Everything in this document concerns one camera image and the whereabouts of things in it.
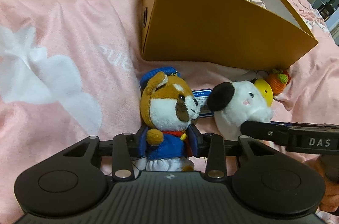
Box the blue white card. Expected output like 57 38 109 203
192 89 214 118

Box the right human hand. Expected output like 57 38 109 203
314 156 338 213

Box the orange cardboard box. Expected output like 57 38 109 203
141 0 317 70

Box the white round plush toy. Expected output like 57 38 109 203
206 81 274 140

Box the yellow round plush toy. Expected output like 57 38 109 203
253 79 274 107

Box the orange crochet carrot toy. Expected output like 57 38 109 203
265 69 291 95

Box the pink bed quilt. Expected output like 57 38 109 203
1 0 338 223

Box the brown dog plush toy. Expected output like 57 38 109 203
140 67 200 172

